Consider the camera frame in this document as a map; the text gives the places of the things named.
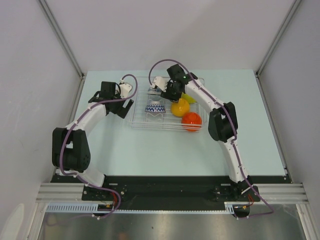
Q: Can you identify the yellow-green plastic bowl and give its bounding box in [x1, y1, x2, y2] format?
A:
[181, 93, 197, 104]

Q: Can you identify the orange blue patterned bowl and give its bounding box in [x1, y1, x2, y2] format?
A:
[144, 101, 166, 113]

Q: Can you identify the clear plastic dish rack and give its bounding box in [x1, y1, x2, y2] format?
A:
[126, 76, 208, 131]

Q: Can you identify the orange plastic bowl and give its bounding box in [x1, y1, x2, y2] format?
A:
[181, 112, 202, 132]

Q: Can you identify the blue floral white bowl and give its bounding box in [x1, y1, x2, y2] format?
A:
[147, 87, 162, 95]

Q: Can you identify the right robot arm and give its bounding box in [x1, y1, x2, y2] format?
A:
[160, 64, 253, 201]

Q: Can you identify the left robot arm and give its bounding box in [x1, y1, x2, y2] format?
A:
[52, 79, 137, 200]

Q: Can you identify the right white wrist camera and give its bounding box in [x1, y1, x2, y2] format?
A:
[151, 76, 168, 92]

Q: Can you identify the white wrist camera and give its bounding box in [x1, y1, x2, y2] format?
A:
[119, 79, 133, 99]
[151, 76, 168, 92]

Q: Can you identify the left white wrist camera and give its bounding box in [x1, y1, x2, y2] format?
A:
[119, 79, 133, 99]

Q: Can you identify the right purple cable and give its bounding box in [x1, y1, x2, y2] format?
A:
[148, 58, 275, 221]

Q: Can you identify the purple cable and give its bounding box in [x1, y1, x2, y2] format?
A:
[46, 73, 139, 227]
[148, 58, 275, 221]

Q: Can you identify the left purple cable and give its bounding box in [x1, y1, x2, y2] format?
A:
[46, 73, 139, 227]

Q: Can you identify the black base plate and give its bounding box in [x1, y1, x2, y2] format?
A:
[49, 175, 293, 211]

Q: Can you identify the white slotted cable duct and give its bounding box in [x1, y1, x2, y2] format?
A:
[45, 202, 234, 215]

